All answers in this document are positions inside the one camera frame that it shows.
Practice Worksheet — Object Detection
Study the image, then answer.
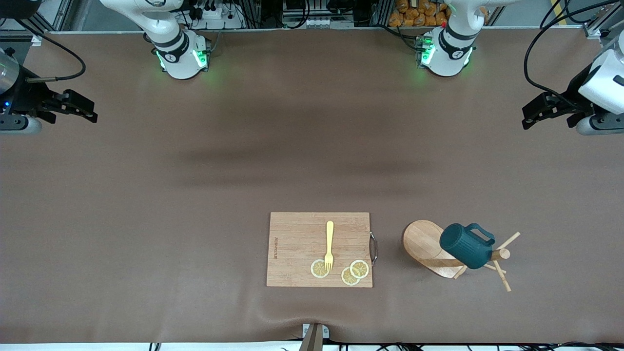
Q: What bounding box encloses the silver aluminium frame rail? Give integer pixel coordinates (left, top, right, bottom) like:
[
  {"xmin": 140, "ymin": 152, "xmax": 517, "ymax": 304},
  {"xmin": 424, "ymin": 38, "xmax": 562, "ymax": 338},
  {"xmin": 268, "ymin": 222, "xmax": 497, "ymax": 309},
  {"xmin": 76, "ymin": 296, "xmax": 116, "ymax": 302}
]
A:
[
  {"xmin": 584, "ymin": 10, "xmax": 620, "ymax": 39},
  {"xmin": 27, "ymin": 0, "xmax": 74, "ymax": 36}
]

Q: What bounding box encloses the white power strip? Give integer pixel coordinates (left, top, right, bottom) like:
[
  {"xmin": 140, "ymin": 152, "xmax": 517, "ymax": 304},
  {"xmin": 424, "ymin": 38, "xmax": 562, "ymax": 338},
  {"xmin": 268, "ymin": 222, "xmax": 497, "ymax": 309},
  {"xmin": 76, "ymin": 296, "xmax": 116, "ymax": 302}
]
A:
[{"xmin": 188, "ymin": 0, "xmax": 244, "ymax": 30}]

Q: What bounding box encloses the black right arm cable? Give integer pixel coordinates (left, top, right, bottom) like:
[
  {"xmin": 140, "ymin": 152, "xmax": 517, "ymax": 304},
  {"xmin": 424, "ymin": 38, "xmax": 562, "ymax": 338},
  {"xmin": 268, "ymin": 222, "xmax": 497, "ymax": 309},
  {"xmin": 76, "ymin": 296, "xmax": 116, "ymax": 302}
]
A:
[{"xmin": 0, "ymin": 19, "xmax": 87, "ymax": 83}]

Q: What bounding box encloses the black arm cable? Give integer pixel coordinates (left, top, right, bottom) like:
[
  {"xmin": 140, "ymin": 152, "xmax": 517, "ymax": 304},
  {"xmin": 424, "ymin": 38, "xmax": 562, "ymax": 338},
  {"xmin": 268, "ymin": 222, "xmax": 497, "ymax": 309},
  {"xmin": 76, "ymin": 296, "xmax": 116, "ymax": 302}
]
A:
[
  {"xmin": 524, "ymin": 0, "xmax": 624, "ymax": 98},
  {"xmin": 0, "ymin": 19, "xmax": 87, "ymax": 83}
]

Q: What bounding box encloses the dark green ribbed cup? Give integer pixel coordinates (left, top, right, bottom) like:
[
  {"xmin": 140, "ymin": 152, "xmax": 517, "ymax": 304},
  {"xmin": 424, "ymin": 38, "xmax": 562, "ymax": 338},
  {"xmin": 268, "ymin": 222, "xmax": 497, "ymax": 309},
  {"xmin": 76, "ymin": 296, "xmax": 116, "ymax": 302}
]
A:
[{"xmin": 439, "ymin": 223, "xmax": 496, "ymax": 270}]

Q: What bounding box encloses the brown table mat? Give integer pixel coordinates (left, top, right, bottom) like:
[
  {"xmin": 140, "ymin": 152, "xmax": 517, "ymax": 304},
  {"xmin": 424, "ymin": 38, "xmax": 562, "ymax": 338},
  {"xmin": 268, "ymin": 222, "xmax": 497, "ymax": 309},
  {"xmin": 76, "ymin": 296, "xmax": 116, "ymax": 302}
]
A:
[{"xmin": 0, "ymin": 27, "xmax": 624, "ymax": 344}]

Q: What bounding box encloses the bag of orange snacks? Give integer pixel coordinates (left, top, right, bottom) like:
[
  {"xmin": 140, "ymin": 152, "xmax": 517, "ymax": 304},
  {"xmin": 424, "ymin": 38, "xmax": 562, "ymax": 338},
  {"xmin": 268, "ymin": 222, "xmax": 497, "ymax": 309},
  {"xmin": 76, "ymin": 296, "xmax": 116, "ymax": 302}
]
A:
[{"xmin": 389, "ymin": 0, "xmax": 449, "ymax": 27}]

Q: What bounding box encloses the metal table edge bracket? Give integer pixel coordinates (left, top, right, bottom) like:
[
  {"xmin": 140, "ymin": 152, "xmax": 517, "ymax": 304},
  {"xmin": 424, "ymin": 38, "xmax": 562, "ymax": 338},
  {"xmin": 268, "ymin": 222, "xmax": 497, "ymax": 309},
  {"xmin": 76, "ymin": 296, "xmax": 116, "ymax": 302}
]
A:
[{"xmin": 302, "ymin": 323, "xmax": 330, "ymax": 351}]

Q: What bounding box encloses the yellow plastic fork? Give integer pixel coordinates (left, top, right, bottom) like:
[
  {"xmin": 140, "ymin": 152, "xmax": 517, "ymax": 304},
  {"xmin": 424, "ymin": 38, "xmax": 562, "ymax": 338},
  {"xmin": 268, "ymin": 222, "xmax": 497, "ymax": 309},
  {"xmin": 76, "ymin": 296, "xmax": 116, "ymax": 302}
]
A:
[{"xmin": 324, "ymin": 220, "xmax": 335, "ymax": 273}]

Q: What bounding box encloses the grey electronics box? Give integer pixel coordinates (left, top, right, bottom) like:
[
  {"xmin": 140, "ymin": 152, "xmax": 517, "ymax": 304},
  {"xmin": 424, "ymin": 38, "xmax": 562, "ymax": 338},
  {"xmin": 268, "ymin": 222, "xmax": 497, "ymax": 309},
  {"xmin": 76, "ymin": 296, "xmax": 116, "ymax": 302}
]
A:
[{"xmin": 283, "ymin": 0, "xmax": 354, "ymax": 29}]

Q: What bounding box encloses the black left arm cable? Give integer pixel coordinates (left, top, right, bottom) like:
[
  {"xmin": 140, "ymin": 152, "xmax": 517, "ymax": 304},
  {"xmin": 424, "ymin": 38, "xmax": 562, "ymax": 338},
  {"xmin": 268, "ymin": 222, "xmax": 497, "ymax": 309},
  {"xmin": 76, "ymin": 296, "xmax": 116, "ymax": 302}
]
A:
[{"xmin": 524, "ymin": 0, "xmax": 624, "ymax": 98}]

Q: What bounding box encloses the wooden mug tree rack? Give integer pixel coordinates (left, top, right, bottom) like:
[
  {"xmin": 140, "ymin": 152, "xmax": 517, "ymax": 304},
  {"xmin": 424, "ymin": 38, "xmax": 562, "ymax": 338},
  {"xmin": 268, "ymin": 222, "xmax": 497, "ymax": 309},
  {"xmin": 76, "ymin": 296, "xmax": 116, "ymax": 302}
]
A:
[{"xmin": 402, "ymin": 219, "xmax": 521, "ymax": 293}]

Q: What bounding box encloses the wooden cutting board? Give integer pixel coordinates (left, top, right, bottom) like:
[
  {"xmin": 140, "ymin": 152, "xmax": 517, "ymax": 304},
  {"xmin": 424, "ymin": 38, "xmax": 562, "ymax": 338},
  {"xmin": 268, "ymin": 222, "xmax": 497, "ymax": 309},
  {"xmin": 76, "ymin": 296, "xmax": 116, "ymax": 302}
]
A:
[{"xmin": 266, "ymin": 212, "xmax": 379, "ymax": 288}]

